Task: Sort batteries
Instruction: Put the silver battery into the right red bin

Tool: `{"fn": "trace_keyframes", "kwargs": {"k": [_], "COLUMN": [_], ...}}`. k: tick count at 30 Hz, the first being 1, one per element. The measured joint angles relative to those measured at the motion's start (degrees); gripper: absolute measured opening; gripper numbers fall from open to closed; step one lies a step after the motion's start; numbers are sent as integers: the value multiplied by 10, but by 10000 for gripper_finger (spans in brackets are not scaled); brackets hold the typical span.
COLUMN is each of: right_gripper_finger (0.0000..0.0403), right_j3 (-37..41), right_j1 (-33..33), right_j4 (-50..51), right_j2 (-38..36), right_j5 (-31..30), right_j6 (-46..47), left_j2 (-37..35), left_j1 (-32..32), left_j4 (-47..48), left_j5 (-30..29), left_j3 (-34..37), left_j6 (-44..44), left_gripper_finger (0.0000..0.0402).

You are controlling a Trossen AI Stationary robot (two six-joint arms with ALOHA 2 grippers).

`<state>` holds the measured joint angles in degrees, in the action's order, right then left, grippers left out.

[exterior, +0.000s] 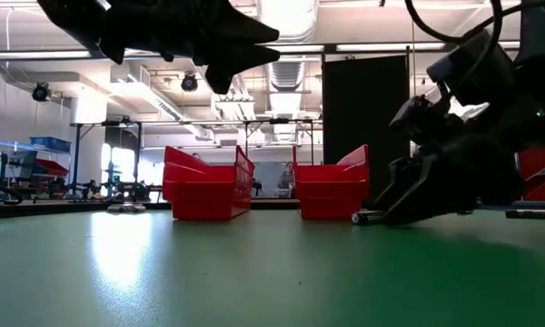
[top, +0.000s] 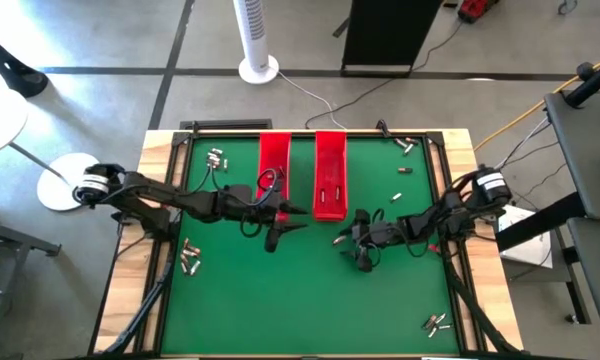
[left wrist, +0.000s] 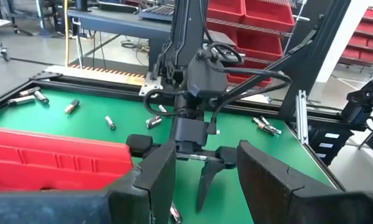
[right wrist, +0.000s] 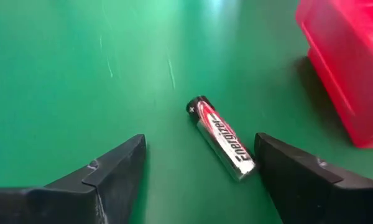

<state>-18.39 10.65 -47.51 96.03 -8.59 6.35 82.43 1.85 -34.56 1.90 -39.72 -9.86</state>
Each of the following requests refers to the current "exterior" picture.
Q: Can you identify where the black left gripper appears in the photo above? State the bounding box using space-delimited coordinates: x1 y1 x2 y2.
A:
36 0 281 95

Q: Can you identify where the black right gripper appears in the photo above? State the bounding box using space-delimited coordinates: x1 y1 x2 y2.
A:
374 94 528 227

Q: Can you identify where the red plastic bin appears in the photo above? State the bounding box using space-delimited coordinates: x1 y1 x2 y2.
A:
292 144 371 222
162 144 256 222

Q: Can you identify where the black ceiling spotlight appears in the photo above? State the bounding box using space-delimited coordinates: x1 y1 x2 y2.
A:
30 81 52 104
180 72 200 94

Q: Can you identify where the black partition panel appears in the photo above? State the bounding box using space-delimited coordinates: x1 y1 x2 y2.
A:
322 54 411 205

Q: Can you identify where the person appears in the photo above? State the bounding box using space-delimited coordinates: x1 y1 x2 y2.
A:
276 161 297 200

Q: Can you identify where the red storage bin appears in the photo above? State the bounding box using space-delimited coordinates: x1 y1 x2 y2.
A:
517 144 545 203
34 157 70 178

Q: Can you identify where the ceiling light strip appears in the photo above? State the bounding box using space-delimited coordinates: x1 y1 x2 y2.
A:
0 49 93 60
335 42 447 52

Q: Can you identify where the green table mat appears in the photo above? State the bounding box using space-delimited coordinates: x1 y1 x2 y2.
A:
0 206 545 327

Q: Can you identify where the blue plastic crate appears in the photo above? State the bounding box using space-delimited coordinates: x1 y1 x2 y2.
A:
29 135 73 154

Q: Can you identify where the grey equipment box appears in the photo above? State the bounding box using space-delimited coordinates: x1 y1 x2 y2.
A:
0 149 40 183

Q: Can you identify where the silver ventilation duct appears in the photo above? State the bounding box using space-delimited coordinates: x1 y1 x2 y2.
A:
257 0 322 94

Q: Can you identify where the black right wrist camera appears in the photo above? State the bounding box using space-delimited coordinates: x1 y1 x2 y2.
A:
426 29 518 109

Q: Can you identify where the black metal frame rig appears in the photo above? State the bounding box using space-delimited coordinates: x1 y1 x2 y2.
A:
70 117 323 203

